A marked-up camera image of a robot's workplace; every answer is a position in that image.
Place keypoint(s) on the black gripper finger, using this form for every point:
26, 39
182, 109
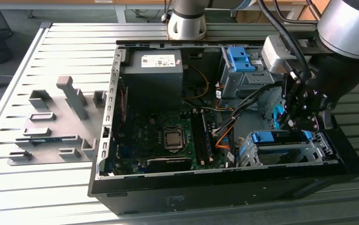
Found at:
312, 123
300, 98

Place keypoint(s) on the hard disk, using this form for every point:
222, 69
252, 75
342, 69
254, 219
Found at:
262, 137

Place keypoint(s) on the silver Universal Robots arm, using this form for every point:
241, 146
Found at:
188, 25

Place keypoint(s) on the metal disk bay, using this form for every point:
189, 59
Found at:
292, 147

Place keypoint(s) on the grey metal drive cage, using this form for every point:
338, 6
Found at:
254, 79

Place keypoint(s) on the blue plastic drive latch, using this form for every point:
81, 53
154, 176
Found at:
241, 65

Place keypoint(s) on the wooden cabinet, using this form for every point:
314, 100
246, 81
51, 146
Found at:
302, 11

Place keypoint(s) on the black open PC case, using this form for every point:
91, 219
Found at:
217, 187

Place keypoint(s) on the silver CPU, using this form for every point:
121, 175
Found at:
176, 138

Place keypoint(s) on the CPU socket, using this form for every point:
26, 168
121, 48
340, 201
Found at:
165, 140

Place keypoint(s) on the black graphics card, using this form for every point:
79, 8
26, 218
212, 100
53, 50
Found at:
169, 164

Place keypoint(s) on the green motherboard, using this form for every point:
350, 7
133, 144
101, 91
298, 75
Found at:
142, 140

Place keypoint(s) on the white framed desk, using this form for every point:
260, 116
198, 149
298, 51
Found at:
122, 14

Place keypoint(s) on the grey parts rack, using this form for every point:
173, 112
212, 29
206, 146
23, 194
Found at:
58, 126

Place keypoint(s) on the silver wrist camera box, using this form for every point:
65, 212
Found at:
276, 56

